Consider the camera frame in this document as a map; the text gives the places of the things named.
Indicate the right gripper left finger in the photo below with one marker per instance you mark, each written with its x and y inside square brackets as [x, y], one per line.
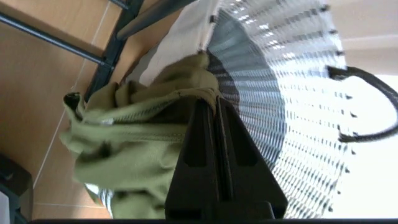
[192, 180]

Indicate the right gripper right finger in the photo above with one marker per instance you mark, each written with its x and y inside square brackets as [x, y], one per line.
[255, 186]

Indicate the green printed shirt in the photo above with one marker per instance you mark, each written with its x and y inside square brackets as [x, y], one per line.
[130, 155]

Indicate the white laundry basket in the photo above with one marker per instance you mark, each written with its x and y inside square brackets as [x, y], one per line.
[295, 93]

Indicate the black clothes rack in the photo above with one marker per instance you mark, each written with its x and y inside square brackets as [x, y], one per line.
[109, 62]

